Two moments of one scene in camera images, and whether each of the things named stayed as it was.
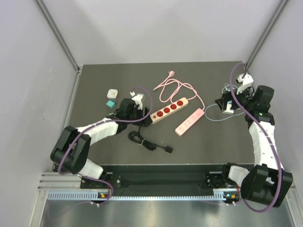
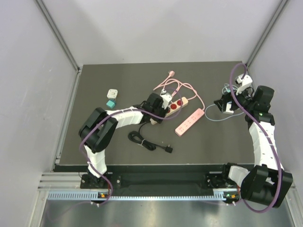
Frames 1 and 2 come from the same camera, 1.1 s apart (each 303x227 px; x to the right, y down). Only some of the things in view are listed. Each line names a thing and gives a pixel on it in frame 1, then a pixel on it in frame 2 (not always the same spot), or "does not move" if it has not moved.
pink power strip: (189, 122) does not move
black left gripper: (145, 122) -> (163, 111)
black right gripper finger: (222, 102) does not move
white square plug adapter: (112, 93) does not move
